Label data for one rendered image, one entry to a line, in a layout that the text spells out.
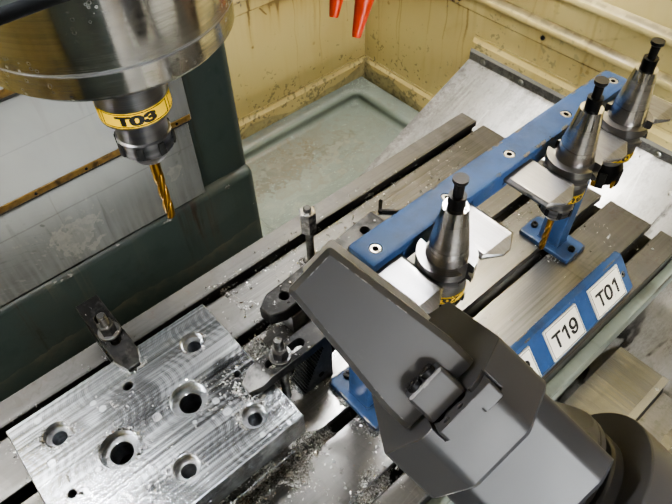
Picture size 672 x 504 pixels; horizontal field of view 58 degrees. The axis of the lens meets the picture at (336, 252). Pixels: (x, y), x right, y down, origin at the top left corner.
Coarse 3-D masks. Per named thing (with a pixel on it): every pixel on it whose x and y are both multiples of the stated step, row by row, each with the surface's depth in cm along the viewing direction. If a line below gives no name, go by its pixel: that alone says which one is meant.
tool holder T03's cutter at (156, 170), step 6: (150, 168) 46; (156, 168) 46; (156, 174) 47; (162, 174) 47; (156, 180) 47; (162, 180) 47; (162, 186) 48; (162, 192) 48; (168, 192) 48; (162, 198) 49; (168, 198) 49; (162, 204) 49; (168, 204) 49; (168, 210) 50; (174, 210) 50; (168, 216) 50
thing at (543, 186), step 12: (528, 168) 71; (540, 168) 71; (504, 180) 70; (516, 180) 69; (528, 180) 69; (540, 180) 69; (552, 180) 69; (564, 180) 69; (528, 192) 68; (540, 192) 68; (552, 192) 68; (564, 192) 68; (540, 204) 67; (552, 204) 67; (564, 204) 67
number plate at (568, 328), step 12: (564, 312) 89; (576, 312) 90; (552, 324) 87; (564, 324) 88; (576, 324) 90; (552, 336) 87; (564, 336) 89; (576, 336) 90; (552, 348) 87; (564, 348) 89
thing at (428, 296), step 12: (396, 264) 62; (408, 264) 62; (384, 276) 61; (396, 276) 61; (408, 276) 61; (420, 276) 61; (408, 288) 60; (420, 288) 60; (432, 288) 60; (420, 300) 59; (432, 300) 59
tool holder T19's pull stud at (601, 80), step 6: (600, 78) 63; (606, 78) 63; (600, 84) 62; (606, 84) 62; (594, 90) 64; (600, 90) 63; (588, 96) 64; (594, 96) 64; (600, 96) 64; (588, 102) 64; (594, 102) 64; (600, 102) 64; (588, 108) 65; (594, 108) 64; (600, 108) 65
